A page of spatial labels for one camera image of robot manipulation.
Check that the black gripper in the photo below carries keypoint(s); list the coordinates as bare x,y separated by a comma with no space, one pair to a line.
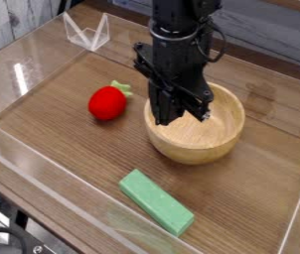
173,62

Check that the red plush strawberry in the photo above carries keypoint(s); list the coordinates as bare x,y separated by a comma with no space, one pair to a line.
107,102

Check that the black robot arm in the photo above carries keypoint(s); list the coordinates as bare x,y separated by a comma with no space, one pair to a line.
185,15

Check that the wooden bowl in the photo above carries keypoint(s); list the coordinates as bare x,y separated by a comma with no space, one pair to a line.
191,142

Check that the green rectangular block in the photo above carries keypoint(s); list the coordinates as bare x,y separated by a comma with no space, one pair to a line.
171,215

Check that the clear acrylic front barrier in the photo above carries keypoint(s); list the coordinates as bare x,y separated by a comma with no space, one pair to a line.
94,222

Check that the clear acrylic corner bracket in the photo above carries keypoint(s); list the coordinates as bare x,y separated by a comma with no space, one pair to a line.
87,38

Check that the black table leg bracket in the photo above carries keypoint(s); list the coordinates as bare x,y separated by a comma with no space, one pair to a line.
21,238

